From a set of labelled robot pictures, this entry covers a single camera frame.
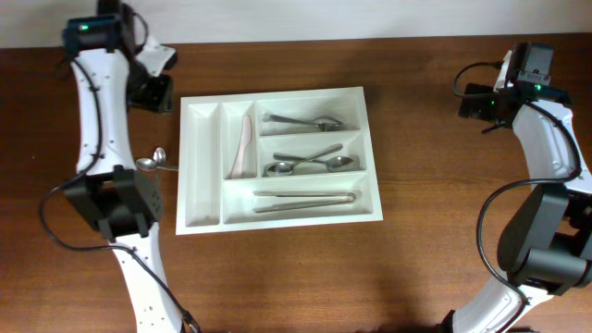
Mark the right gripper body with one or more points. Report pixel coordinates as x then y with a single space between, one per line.
485 109

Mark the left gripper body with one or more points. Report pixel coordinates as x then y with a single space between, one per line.
147 92

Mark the small steel teaspoon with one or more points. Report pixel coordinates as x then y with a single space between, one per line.
159 157

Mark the small steel teaspoon sideways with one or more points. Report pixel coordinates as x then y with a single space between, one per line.
148 164

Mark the large steel spoon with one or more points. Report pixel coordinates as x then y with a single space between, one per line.
333 164
282 168

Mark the steel fork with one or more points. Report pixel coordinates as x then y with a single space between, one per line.
324 121
296 121

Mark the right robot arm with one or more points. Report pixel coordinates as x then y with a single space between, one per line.
545 249

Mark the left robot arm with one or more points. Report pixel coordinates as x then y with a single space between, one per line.
114 73

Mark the white plastic cutlery tray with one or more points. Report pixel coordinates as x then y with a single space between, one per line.
275 160

